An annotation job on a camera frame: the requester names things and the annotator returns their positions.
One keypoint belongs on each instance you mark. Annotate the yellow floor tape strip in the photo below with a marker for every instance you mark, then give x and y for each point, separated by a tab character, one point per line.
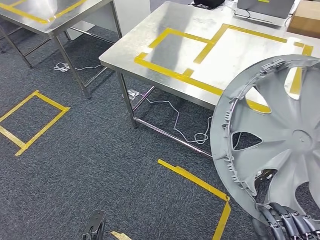
121	236

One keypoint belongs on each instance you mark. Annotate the brown cardboard box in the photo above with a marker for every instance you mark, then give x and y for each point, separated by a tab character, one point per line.
305	20

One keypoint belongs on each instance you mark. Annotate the white power adapter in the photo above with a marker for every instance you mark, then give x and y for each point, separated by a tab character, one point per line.
132	94

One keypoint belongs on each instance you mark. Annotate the steel table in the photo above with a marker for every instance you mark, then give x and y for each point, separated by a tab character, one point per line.
82	16

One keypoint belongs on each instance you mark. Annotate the yellow workbench tape marking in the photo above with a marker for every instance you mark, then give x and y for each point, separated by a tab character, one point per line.
175	75

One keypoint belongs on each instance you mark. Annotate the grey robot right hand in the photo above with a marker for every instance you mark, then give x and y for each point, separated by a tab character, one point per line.
287	225

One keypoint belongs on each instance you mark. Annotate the yellow floor tape square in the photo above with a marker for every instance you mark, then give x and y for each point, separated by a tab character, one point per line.
50	102
195	179

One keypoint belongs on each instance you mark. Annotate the steel workbench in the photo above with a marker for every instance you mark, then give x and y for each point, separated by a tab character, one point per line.
130	49

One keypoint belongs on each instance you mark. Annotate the yellow table tape marking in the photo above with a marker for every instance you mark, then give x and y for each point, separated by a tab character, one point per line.
25	14

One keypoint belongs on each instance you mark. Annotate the white cabinet panel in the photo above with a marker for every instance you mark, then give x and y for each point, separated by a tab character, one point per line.
132	13

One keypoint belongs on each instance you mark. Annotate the grey wheel hubcap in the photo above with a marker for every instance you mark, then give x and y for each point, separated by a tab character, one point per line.
275	132

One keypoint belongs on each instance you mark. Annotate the grey laptop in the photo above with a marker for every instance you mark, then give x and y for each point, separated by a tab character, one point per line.
265	8

